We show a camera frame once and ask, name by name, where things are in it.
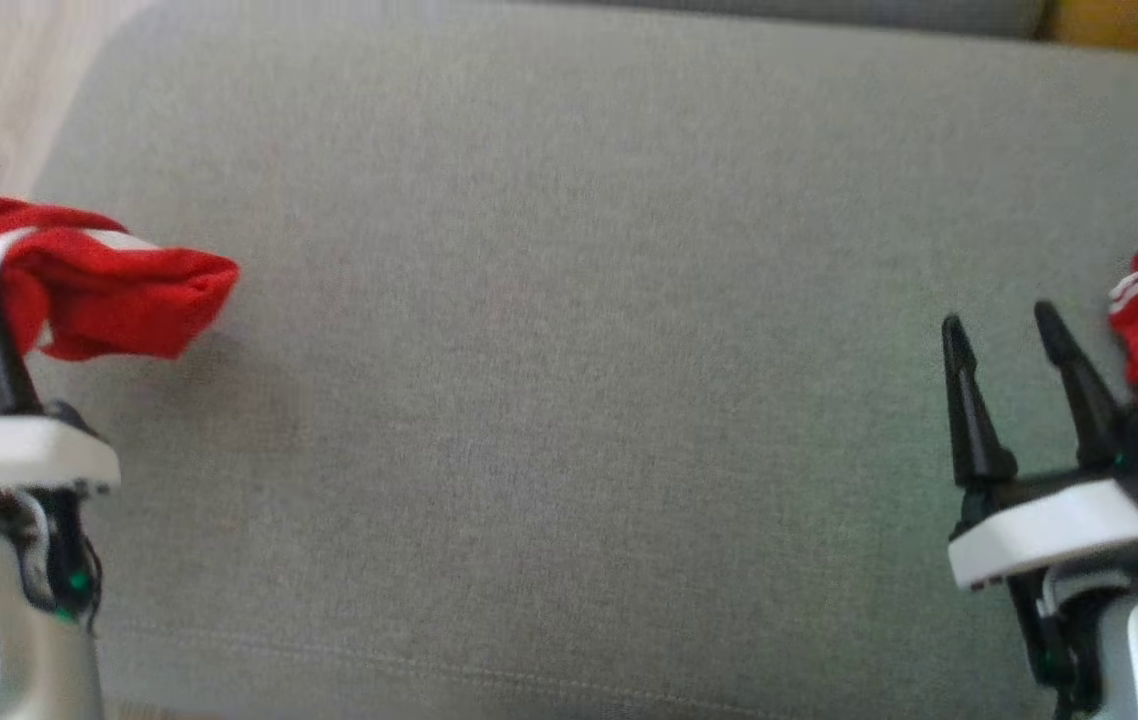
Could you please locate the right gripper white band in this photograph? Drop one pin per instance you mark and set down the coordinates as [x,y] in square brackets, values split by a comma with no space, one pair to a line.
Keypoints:
[1059,525]

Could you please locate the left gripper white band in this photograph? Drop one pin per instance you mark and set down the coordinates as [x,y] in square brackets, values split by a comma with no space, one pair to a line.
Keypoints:
[19,455]

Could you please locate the red garment with lettering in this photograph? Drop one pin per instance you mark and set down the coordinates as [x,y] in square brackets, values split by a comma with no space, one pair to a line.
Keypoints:
[109,290]

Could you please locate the large grey sofa ottoman cushion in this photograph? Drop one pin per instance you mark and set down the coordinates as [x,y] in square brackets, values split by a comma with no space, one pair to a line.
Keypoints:
[579,350]

